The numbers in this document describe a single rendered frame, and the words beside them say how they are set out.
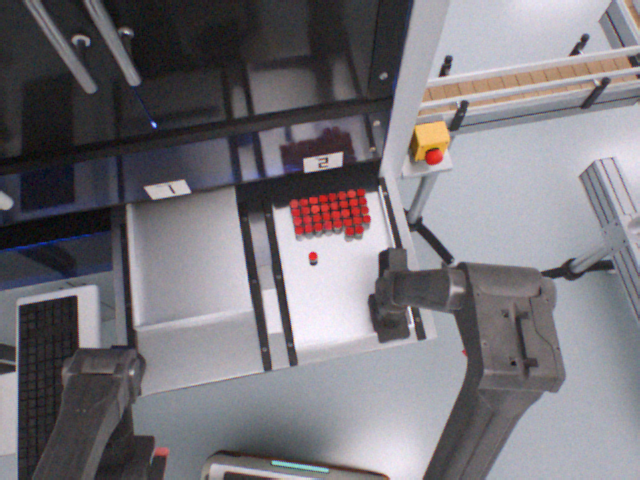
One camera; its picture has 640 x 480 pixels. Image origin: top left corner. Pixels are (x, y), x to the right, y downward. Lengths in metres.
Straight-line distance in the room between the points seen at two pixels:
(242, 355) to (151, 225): 0.39
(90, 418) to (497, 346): 0.43
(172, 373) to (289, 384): 0.90
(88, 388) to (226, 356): 0.54
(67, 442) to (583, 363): 1.94
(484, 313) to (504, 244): 1.78
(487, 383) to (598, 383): 1.80
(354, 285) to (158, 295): 0.45
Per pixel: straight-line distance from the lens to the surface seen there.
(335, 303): 1.15
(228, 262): 1.20
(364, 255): 1.19
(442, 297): 0.52
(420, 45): 0.89
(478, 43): 2.79
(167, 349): 1.19
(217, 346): 1.16
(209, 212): 1.26
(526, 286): 0.52
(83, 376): 0.68
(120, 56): 0.72
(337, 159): 1.13
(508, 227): 2.30
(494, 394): 0.50
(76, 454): 0.61
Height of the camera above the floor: 2.00
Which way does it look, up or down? 70 degrees down
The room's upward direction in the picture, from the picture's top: 1 degrees counter-clockwise
